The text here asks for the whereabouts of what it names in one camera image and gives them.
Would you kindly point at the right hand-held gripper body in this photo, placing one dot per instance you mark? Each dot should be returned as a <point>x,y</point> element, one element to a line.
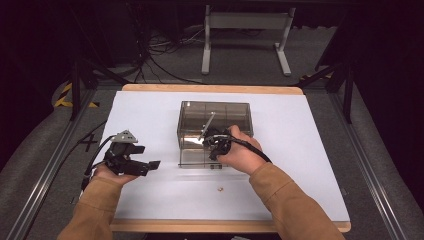
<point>218,141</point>

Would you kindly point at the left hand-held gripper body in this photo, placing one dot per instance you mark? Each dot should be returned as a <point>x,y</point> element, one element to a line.
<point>118,156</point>

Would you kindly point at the transparent grey drawer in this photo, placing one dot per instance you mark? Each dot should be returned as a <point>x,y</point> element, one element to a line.
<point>193,156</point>

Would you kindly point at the transparent grey drawer box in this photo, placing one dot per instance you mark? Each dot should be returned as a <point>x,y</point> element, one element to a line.
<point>215,113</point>

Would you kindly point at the person's left hand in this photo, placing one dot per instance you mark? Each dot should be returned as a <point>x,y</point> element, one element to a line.
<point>111,175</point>

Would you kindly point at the person's right hand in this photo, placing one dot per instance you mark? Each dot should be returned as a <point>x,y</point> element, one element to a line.
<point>240,156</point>

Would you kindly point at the white table mat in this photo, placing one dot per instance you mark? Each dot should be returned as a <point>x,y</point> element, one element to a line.
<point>160,110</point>

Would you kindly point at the wooden table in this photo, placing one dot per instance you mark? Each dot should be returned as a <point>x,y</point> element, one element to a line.
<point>200,88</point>

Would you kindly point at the black metal stand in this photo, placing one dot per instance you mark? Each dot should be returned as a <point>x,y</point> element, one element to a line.
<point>348,93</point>
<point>76,90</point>

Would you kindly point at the small white thing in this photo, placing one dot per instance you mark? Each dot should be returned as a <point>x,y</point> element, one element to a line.
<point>241,238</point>

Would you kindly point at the white metal stand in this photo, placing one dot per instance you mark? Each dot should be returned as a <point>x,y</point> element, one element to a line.
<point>246,20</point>

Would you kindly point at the aluminium rail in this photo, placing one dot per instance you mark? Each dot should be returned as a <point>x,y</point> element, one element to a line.
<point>366,166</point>
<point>50,166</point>

